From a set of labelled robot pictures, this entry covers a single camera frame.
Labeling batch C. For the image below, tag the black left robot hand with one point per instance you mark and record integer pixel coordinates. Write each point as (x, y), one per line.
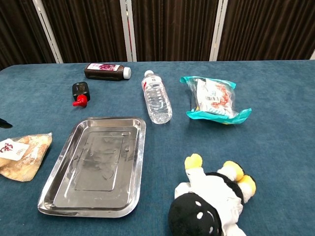
(3, 123)

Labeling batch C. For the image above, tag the bread in clear plastic bag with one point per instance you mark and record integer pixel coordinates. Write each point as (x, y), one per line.
(27, 159)

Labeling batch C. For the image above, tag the stainless steel rectangular tray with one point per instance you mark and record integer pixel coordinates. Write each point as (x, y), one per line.
(98, 169)

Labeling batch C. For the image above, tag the small black bottle red cap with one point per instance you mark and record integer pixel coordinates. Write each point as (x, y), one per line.
(81, 92)

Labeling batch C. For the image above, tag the dark juice bottle white cap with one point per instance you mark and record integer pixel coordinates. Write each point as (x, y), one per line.
(105, 71)

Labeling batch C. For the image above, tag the clear plastic water bottle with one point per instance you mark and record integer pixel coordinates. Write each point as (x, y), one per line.
(157, 98)

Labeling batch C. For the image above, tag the teal edged snack packet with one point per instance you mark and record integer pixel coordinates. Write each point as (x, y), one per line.
(214, 98)

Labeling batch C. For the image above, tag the black white yellow plush toy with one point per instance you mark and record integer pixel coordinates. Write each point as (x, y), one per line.
(209, 196)

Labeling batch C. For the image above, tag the blue table cloth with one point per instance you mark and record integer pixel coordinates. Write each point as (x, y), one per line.
(270, 147)

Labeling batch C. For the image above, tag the white partition post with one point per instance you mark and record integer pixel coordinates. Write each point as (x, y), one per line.
(48, 30)
(217, 30)
(128, 30)

